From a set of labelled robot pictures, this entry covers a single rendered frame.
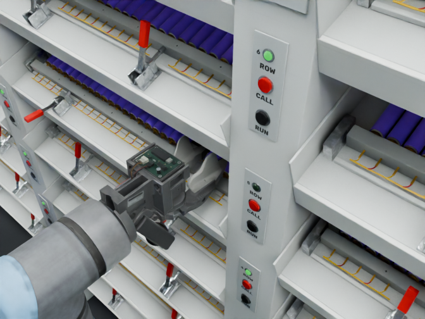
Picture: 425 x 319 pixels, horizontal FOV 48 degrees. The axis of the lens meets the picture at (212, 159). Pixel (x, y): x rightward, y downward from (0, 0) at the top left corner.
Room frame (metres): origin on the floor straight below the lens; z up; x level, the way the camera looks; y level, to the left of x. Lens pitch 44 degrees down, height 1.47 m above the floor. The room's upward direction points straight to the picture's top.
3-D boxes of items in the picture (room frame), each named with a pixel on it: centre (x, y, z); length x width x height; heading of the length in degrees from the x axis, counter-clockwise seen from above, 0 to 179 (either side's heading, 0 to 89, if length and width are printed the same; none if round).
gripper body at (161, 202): (0.44, 0.09, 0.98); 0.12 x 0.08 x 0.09; 138
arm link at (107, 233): (0.38, 0.15, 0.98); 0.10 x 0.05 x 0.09; 48
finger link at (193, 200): (0.47, 0.03, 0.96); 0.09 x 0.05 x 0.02; 130
